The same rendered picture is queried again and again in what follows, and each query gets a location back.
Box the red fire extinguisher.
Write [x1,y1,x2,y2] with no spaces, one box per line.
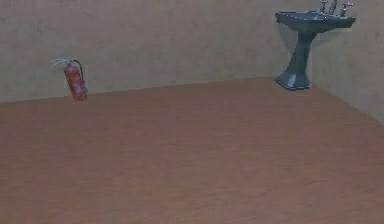
[51,57,89,102]

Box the dark grey pedestal sink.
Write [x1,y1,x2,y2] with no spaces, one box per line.
[274,9,357,91]

